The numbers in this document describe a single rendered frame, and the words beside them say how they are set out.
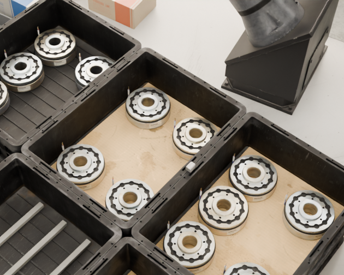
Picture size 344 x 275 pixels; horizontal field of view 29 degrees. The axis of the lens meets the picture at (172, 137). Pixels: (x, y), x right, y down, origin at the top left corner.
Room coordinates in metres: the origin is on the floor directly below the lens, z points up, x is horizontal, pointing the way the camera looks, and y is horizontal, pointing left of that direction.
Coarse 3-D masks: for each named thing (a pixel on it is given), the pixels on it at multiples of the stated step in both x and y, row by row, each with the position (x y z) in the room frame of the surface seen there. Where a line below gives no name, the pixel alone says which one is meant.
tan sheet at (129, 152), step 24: (168, 96) 1.05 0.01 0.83; (120, 120) 0.97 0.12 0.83; (168, 120) 0.98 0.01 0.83; (96, 144) 0.90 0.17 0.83; (120, 144) 0.90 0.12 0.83; (144, 144) 0.91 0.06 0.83; (168, 144) 0.91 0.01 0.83; (120, 168) 0.84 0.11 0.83; (144, 168) 0.84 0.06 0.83; (168, 168) 0.84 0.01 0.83; (96, 192) 0.77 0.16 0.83
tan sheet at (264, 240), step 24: (288, 192) 0.79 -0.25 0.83; (192, 216) 0.72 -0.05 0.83; (264, 216) 0.73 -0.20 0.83; (336, 216) 0.74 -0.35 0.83; (216, 240) 0.67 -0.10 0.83; (240, 240) 0.67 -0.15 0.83; (264, 240) 0.67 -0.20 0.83; (288, 240) 0.68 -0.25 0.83; (312, 240) 0.68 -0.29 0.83; (216, 264) 0.62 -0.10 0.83; (264, 264) 0.62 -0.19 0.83; (288, 264) 0.62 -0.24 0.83
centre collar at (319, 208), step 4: (304, 200) 0.75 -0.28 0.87; (308, 200) 0.75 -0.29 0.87; (312, 200) 0.75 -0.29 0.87; (300, 204) 0.74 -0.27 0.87; (304, 204) 0.74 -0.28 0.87; (308, 204) 0.74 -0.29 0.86; (312, 204) 0.74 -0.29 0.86; (316, 204) 0.74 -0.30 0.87; (300, 208) 0.73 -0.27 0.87; (316, 208) 0.73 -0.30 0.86; (320, 208) 0.73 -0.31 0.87; (300, 212) 0.72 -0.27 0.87; (304, 212) 0.72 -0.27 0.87; (320, 212) 0.72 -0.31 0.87; (304, 216) 0.71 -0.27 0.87; (308, 216) 0.71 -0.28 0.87; (312, 216) 0.71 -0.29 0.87; (316, 216) 0.71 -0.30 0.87; (320, 216) 0.71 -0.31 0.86
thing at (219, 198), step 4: (220, 196) 0.75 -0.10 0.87; (224, 196) 0.75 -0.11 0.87; (228, 196) 0.75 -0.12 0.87; (216, 200) 0.74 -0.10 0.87; (220, 200) 0.74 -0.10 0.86; (224, 200) 0.75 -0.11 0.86; (228, 200) 0.74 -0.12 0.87; (232, 200) 0.74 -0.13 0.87; (212, 204) 0.73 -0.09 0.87; (216, 204) 0.73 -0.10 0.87; (232, 204) 0.73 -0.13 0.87; (212, 208) 0.72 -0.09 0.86; (216, 208) 0.72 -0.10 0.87; (232, 208) 0.72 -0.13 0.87; (216, 212) 0.71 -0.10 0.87; (220, 212) 0.71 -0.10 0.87; (224, 212) 0.71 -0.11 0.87; (228, 212) 0.71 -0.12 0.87; (232, 212) 0.71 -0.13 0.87; (224, 216) 0.71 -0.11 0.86
